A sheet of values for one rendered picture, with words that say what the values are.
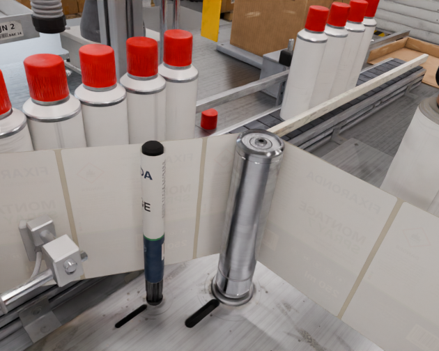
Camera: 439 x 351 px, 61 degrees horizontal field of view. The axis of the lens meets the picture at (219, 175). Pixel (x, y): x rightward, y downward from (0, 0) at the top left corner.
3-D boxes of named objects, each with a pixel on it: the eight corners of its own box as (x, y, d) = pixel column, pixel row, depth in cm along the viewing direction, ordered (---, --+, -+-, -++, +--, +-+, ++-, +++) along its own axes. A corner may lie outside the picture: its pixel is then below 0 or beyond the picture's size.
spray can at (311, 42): (295, 128, 69) (325, 13, 57) (273, 117, 72) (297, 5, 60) (310, 120, 73) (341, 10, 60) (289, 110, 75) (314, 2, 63)
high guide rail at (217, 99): (25, 177, 40) (21, 167, 40) (20, 172, 41) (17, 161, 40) (408, 35, 106) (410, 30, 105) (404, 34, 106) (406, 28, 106)
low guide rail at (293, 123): (65, 249, 40) (63, 237, 39) (60, 243, 40) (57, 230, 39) (426, 61, 105) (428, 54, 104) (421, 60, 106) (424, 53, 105)
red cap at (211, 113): (219, 124, 78) (220, 110, 76) (212, 131, 75) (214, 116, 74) (204, 120, 79) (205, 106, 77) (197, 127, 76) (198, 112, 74)
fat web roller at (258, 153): (233, 315, 37) (265, 164, 26) (202, 286, 40) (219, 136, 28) (261, 290, 40) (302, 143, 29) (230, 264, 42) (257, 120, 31)
